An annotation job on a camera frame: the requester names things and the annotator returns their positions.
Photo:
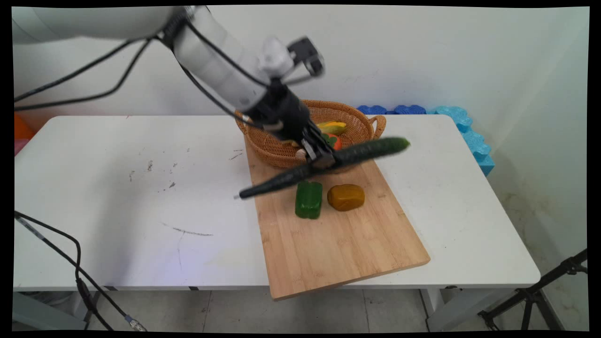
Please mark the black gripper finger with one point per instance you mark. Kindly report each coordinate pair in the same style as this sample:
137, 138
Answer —
329, 157
312, 148

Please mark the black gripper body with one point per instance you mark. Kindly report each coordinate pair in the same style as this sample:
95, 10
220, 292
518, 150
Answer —
281, 112

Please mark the long dark green cucumber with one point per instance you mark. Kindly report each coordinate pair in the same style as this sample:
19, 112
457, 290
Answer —
371, 149

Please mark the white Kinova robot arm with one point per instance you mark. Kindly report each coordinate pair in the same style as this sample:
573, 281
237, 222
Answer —
211, 51

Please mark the white toy garlic bulb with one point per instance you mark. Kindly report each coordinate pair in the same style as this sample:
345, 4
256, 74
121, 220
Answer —
300, 153

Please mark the orange toy persimmon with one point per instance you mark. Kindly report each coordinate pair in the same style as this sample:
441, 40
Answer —
335, 142

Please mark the yellow toy corn cob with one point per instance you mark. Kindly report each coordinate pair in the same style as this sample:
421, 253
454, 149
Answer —
332, 127

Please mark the green toy bell pepper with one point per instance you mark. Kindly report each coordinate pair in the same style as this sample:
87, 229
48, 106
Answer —
308, 201

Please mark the wooden cutting board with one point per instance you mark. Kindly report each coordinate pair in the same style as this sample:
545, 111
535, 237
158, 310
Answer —
338, 249

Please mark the dark blue foam mat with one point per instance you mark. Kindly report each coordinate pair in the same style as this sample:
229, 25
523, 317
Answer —
408, 110

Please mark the light blue foam mat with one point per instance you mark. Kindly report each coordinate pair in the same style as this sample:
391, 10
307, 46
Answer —
474, 141

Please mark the white table leg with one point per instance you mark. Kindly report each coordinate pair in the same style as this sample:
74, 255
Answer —
465, 310

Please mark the black tripod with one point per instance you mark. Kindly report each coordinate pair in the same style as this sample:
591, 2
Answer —
530, 295

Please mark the orange foam mat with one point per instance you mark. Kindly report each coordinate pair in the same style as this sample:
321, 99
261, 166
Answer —
22, 129

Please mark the grey table leg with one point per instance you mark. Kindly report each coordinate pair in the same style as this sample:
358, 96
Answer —
47, 314

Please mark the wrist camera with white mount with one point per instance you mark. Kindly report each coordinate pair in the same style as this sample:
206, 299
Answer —
277, 58

